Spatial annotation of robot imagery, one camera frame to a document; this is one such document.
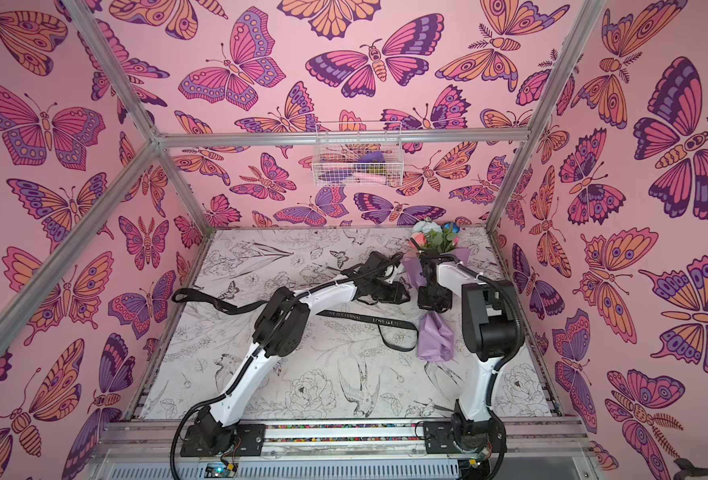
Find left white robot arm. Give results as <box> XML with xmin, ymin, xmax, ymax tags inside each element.
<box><xmin>170</xmin><ymin>251</ymin><xmax>410</xmax><ymax>461</ymax></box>

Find white wire basket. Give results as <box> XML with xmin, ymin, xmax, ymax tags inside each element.
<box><xmin>310</xmin><ymin>121</ymin><xmax>405</xmax><ymax>187</ymax></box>

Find pink purple wrapping paper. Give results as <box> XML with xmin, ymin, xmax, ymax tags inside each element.
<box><xmin>403</xmin><ymin>250</ymin><xmax>473</xmax><ymax>363</ymax></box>

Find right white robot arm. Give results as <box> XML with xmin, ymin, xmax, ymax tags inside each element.
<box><xmin>419</xmin><ymin>251</ymin><xmax>524</xmax><ymax>457</ymax></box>

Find blue fake flower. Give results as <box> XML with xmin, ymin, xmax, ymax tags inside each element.
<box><xmin>442</xmin><ymin>222</ymin><xmax>460</xmax><ymax>240</ymax></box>

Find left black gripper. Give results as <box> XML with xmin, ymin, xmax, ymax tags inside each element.
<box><xmin>370</xmin><ymin>280</ymin><xmax>416</xmax><ymax>305</ymax></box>

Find black ribbon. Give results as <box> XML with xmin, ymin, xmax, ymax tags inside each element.
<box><xmin>173</xmin><ymin>283</ymin><xmax>418</xmax><ymax>357</ymax></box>

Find pink fake rose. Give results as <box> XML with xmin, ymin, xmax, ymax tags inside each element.
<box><xmin>409</xmin><ymin>232</ymin><xmax>429</xmax><ymax>251</ymax></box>

